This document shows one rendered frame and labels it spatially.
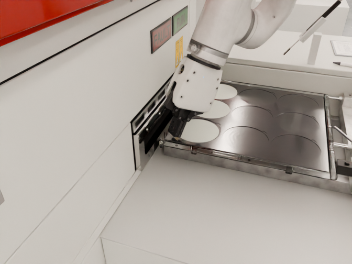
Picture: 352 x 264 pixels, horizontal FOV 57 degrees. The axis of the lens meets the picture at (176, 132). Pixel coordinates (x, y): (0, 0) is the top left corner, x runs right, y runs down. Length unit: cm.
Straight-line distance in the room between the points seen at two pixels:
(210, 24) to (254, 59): 39
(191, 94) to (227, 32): 14
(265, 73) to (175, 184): 47
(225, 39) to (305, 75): 42
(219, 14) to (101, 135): 31
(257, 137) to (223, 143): 8
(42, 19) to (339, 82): 84
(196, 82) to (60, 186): 33
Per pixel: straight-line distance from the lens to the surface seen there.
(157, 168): 77
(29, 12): 32
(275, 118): 83
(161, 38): 73
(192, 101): 67
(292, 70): 101
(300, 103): 93
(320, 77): 101
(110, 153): 59
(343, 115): 96
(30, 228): 46
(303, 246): 65
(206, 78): 66
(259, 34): 70
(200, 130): 75
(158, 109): 75
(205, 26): 65
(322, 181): 77
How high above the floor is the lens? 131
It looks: 33 degrees down
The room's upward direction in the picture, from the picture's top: straight up
